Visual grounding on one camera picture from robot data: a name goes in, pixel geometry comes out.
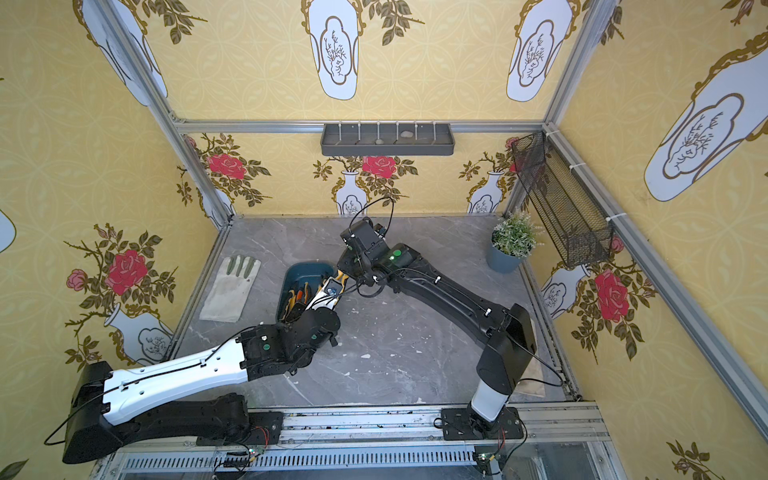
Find right work glove beige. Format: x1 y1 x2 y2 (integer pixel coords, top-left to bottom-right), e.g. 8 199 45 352
514 359 546 399

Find grey wall shelf tray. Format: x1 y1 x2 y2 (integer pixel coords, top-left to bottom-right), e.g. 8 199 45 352
320 121 456 157

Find teal plastic storage box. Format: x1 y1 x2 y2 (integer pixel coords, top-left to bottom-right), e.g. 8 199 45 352
276 261 337 322

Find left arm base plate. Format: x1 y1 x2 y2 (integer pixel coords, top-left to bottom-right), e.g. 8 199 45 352
239 411 285 447

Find black wire mesh basket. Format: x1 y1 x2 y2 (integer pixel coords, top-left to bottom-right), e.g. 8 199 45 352
510 133 614 268

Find left work glove beige green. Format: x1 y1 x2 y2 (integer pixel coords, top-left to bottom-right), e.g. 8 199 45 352
199 255 261 323

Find blue flower pot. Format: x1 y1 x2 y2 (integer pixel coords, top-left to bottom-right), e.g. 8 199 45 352
486 242 523 274

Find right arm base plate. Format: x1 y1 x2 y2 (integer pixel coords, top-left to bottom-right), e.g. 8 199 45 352
433 406 524 441

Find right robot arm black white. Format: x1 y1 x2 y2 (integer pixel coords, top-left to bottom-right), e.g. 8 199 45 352
338 239 536 425

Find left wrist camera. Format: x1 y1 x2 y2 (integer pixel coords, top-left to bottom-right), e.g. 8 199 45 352
307 290 339 310

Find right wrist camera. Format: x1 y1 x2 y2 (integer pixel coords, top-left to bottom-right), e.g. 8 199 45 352
341 217 389 258

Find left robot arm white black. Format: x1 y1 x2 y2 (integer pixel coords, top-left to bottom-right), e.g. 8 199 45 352
62 307 341 464

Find yellow black pliers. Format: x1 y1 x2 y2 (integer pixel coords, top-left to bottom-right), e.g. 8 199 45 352
322 270 349 298

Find aluminium front rail frame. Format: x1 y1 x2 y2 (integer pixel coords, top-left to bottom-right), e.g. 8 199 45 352
90 402 627 479

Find green white artificial plant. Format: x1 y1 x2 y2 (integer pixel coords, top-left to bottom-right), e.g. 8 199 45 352
491 212 542 259

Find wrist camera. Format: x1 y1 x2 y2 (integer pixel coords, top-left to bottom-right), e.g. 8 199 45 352
341 217 389 258
307 290 339 310

